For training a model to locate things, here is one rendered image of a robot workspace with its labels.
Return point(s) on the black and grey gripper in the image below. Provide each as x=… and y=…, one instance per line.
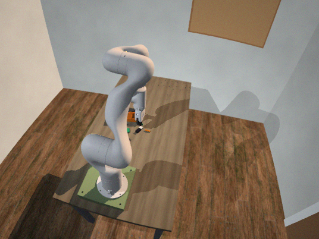
x=139, y=115

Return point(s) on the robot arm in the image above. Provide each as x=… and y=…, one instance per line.
x=134, y=62

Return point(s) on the orange three-compartment bin rack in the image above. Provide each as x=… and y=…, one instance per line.
x=129, y=118

